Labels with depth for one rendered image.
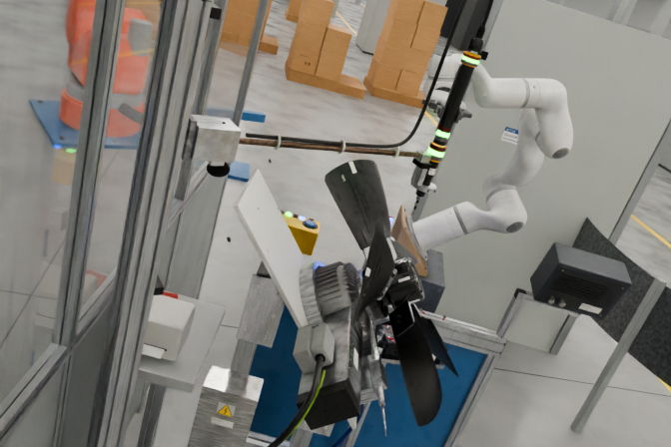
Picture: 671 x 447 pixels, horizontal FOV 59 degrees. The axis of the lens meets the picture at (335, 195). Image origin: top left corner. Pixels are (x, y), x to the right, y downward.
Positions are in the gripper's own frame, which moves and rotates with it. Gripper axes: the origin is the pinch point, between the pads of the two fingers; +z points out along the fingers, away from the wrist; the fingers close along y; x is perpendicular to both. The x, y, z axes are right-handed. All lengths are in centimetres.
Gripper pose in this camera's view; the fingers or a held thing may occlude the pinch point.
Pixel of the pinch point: (449, 113)
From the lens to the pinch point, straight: 155.5
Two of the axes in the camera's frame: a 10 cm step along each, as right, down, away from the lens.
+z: -0.6, 3.7, -9.3
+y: -9.6, -2.8, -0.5
